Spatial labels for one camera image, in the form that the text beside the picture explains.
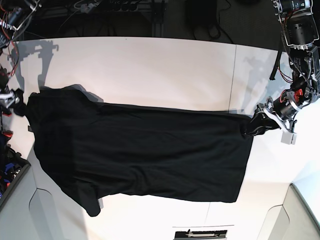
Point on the black printed t-shirt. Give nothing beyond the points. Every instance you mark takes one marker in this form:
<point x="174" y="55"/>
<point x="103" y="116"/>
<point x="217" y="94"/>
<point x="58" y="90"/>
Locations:
<point x="94" y="149"/>

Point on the grey bin with clothes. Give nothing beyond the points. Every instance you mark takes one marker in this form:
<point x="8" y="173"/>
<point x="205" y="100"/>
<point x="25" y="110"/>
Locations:
<point x="12" y="169"/>

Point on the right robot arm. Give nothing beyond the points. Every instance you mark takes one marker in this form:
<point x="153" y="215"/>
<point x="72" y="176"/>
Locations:
<point x="15" y="17"/>

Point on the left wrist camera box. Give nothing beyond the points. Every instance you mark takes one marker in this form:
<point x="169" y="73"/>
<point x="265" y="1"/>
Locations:
<point x="288" y="138"/>

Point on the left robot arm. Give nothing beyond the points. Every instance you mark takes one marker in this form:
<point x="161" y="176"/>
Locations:
<point x="298" y="62"/>

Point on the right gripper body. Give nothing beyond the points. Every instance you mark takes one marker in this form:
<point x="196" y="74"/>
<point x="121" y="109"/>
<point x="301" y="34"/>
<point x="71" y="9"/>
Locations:
<point x="11" y="98"/>

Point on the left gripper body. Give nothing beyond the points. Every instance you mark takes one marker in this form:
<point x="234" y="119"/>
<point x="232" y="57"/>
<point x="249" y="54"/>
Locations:
<point x="281" y="111"/>

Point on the white label card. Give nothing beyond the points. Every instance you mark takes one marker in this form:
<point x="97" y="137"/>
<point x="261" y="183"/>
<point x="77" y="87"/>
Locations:
<point x="221" y="232"/>

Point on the orange black tool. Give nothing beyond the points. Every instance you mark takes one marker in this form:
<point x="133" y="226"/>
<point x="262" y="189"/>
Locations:
<point x="5" y="120"/>

